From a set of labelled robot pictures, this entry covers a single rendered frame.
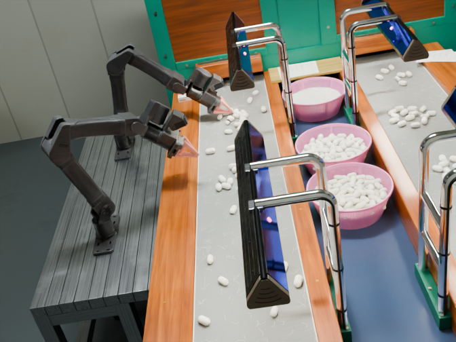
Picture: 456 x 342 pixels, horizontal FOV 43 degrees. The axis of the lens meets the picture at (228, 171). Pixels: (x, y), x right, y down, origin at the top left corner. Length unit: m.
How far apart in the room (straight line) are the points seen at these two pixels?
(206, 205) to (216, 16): 1.03
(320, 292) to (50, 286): 0.86
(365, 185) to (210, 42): 1.11
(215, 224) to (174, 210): 0.15
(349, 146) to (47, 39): 2.61
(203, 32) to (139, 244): 1.12
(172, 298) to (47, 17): 2.89
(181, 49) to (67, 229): 1.02
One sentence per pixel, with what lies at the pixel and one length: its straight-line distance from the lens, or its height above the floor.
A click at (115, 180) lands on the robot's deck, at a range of 2.32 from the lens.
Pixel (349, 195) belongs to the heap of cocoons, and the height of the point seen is 0.73.
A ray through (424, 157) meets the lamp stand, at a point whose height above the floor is 1.07.
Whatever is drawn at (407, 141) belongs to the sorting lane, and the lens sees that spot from 2.12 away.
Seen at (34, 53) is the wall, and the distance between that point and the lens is 4.27.
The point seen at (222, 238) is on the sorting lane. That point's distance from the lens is 1.76.
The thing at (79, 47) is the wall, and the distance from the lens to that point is 4.19.
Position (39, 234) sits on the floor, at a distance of 3.43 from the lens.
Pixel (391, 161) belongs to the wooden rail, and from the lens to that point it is 1.97.
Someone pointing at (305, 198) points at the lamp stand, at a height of 1.11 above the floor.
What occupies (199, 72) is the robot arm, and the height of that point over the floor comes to 0.96.
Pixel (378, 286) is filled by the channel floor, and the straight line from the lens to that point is 1.64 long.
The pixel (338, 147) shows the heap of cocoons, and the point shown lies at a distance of 2.12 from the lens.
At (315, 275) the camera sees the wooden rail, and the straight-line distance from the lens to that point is 1.55.
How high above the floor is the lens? 1.82
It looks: 32 degrees down
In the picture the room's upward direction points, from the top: 11 degrees counter-clockwise
